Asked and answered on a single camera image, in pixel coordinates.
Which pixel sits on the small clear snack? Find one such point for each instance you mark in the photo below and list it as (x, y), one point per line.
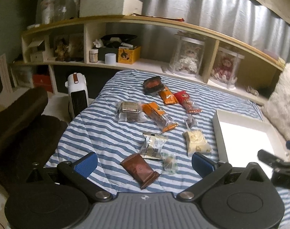
(190, 122)

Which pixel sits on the cream yellow snack packet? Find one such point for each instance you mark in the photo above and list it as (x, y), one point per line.
(196, 142)

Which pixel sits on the brown snack packet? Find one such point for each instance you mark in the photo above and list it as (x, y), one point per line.
(138, 168)

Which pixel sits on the white shallow box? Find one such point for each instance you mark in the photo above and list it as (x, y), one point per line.
(239, 138)

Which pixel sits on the long orange snack packet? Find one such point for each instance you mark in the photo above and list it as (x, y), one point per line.
(159, 116)

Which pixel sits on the fluffy white pillow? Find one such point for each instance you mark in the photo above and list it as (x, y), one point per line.
(277, 108)

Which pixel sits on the black orange snack packet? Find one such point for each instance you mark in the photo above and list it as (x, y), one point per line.
(152, 85)

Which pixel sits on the white cylinder cup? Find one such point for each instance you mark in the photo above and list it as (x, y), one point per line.
(110, 59)

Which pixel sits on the red clear snack packet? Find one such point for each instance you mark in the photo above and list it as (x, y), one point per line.
(187, 102)

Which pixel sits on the white doll display case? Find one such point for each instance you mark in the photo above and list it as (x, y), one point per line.
(188, 54)

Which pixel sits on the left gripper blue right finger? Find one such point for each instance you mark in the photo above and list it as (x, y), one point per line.
(203, 165)

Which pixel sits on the pink doll display case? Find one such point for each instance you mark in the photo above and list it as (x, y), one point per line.
(225, 68)

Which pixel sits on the yellow black box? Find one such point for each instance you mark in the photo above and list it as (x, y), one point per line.
(127, 56)

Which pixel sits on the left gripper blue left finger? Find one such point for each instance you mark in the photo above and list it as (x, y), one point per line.
(86, 165)

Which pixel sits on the small trinket on shelf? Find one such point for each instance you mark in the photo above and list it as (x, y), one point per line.
(252, 91)

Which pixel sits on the small jar white lid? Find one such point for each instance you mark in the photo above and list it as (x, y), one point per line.
(93, 55)

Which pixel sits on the black chair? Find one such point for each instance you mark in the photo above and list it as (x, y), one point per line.
(26, 136)

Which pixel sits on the large white box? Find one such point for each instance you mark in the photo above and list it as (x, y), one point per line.
(89, 8)

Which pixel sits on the clear packet dark snack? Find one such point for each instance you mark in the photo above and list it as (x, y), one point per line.
(130, 112)

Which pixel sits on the blue striped bed sheet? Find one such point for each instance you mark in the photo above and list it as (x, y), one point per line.
(97, 130)

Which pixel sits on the short orange snack packet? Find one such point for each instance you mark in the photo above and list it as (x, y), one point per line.
(167, 96)

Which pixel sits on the white space heater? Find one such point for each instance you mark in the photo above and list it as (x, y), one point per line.
(77, 93)

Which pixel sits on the wooden headboard shelf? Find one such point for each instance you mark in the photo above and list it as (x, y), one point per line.
(157, 41)

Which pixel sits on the green white candy packet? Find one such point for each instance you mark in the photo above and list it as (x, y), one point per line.
(169, 163)

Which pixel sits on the grey white snack packet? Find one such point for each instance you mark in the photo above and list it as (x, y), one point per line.
(152, 146)

